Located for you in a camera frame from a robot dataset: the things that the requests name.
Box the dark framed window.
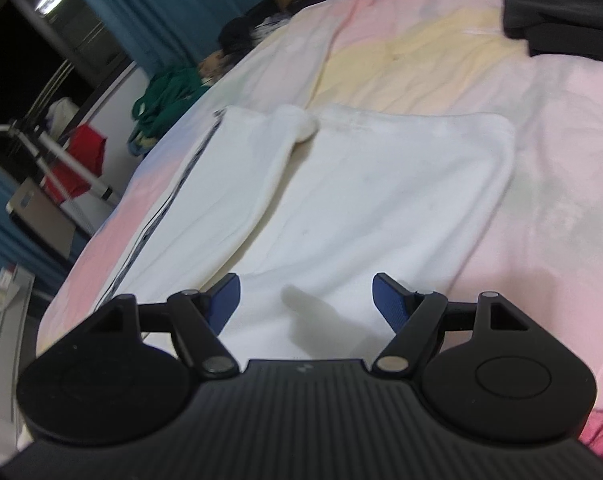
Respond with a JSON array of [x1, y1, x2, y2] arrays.
[[0, 0, 137, 177]]

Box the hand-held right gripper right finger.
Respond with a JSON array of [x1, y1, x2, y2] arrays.
[[371, 272, 531, 376]]

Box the pastel tie-dye blanket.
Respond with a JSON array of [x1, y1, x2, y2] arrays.
[[35, 0, 603, 461]]

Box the dark clothing pile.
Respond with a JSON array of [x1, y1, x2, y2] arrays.
[[217, 15, 284, 57]]

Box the red shirt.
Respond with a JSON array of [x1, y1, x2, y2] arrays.
[[45, 124, 105, 202]]

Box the blue curtain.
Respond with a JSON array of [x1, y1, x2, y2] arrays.
[[0, 152, 74, 302], [51, 0, 282, 77]]

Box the beige clothing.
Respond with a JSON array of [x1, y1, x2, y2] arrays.
[[197, 51, 228, 83]]

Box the grey panel heater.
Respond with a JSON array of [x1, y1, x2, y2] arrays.
[[6, 177, 78, 262]]

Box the white hanging garment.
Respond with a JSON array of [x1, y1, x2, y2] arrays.
[[45, 99, 79, 133]]

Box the garment steamer stand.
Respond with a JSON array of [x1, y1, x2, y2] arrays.
[[0, 119, 118, 202]]

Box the green garment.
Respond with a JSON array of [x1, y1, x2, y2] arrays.
[[128, 67, 213, 142]]

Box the white pants with black stripe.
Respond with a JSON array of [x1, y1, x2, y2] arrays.
[[92, 103, 517, 362]]

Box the black cloth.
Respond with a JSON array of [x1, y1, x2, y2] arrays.
[[502, 0, 603, 65]]

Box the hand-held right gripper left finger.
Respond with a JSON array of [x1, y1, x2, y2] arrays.
[[87, 272, 242, 380]]

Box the white dressing table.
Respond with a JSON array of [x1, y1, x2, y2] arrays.
[[0, 262, 36, 461]]

